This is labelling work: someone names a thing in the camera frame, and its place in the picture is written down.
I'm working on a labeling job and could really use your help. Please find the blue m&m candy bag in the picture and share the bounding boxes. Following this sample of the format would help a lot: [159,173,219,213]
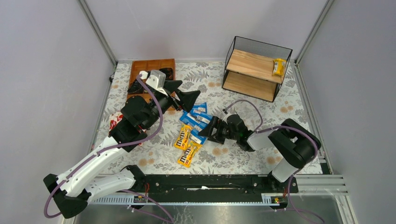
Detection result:
[190,129,207,145]

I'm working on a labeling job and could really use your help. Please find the yellow m&m bag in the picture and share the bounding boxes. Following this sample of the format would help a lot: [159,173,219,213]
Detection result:
[177,141,202,168]
[174,124,192,150]

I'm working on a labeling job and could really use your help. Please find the yellow candy bag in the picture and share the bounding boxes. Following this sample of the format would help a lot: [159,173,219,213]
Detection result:
[272,58,287,77]

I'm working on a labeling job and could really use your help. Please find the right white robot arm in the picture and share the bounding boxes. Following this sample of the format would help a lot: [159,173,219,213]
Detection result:
[198,114,322,184]

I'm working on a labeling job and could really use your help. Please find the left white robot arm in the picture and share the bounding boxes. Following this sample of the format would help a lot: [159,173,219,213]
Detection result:
[43,80,201,219]

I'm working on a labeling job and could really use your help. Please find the blue candy bag long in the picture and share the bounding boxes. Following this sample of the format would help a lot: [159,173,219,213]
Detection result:
[179,112,207,132]

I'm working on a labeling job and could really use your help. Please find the blue candy bag right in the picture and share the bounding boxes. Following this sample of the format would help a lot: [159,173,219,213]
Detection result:
[192,112,212,124]

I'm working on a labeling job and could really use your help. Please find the blue candy bag top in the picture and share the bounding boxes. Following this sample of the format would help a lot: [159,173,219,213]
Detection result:
[189,102,207,114]

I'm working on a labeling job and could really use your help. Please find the black glossy item in tray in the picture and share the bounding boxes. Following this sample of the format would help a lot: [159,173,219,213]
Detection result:
[159,68,174,80]

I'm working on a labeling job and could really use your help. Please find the floral table mat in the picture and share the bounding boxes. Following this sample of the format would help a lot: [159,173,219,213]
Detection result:
[101,62,309,175]

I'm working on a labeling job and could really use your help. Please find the orange wooden compartment tray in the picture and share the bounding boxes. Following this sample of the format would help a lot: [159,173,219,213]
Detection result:
[127,58,176,103]

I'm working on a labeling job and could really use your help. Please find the red white patterned cloth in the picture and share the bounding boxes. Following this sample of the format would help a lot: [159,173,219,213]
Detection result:
[108,111,145,144]

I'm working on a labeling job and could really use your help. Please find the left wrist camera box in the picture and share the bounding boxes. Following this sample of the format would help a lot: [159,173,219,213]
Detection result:
[146,70,166,89]

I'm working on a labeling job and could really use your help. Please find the wire and wood shelf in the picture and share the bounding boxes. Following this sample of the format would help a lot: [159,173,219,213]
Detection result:
[221,35,293,103]

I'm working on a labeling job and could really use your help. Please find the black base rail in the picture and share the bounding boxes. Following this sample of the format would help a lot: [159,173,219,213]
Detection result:
[124,165,299,203]

